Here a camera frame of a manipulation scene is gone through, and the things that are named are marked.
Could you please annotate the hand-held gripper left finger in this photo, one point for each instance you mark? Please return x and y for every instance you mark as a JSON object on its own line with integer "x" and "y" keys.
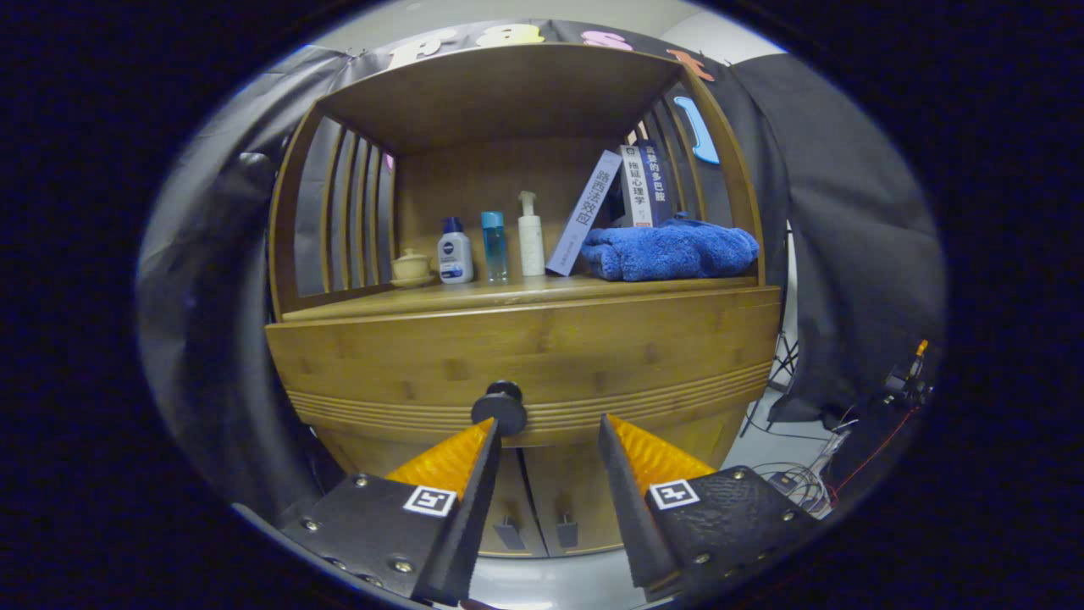
{"x": 470, "y": 517}

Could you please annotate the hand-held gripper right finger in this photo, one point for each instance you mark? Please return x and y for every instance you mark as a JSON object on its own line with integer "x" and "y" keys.
{"x": 631, "y": 517}

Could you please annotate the wooden drawer with black knob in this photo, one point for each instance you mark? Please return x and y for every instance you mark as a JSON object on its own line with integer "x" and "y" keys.
{"x": 593, "y": 347}

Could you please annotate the wooden cabinet door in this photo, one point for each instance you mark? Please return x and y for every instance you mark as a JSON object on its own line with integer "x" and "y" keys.
{"x": 576, "y": 483}
{"x": 517, "y": 491}

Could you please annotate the wooden countertop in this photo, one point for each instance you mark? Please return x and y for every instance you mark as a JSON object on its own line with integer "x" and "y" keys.
{"x": 508, "y": 292}

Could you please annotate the wooden cabinet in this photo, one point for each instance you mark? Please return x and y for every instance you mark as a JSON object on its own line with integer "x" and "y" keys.
{"x": 508, "y": 102}

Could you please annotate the black tripod stand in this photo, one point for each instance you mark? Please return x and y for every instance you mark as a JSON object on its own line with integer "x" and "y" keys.
{"x": 783, "y": 356}

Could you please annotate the cream lidded teacup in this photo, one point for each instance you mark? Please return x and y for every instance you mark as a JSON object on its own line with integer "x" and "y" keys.
{"x": 412, "y": 267}

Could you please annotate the white bottle with blue cap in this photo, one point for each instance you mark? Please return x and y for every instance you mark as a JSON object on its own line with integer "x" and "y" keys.
{"x": 455, "y": 254}

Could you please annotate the blue towel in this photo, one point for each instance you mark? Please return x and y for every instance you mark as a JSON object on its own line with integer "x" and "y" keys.
{"x": 669, "y": 250}

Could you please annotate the clear blue bottle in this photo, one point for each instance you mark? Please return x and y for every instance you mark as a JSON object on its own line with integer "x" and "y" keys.
{"x": 494, "y": 246}

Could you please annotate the white pump bottle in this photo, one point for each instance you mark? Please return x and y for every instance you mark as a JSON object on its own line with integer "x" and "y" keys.
{"x": 531, "y": 246}

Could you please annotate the black equipment with orange tip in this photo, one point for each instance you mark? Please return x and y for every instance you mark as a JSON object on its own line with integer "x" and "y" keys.
{"x": 898, "y": 390}

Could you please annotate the lavender book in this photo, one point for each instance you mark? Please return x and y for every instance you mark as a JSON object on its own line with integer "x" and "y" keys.
{"x": 584, "y": 212}

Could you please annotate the white spine book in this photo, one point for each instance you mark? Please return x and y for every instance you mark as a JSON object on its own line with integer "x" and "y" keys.
{"x": 635, "y": 186}

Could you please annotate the dark blue book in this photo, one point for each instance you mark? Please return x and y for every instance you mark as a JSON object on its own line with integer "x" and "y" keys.
{"x": 656, "y": 182}

